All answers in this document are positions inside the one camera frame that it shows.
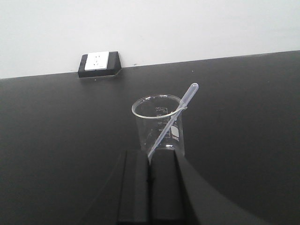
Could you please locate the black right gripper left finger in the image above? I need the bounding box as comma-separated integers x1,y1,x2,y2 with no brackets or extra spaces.
117,150,150,225

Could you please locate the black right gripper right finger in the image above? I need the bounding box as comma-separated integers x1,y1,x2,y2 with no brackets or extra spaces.
150,150,196,225

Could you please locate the clear plastic pipette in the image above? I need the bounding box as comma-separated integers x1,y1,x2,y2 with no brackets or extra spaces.
148,83,199,158

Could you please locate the clear glass beaker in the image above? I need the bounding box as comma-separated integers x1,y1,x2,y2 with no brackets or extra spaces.
132,94,185,159

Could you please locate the white socket in black box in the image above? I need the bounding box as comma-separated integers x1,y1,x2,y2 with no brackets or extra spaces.
78,51,121,78

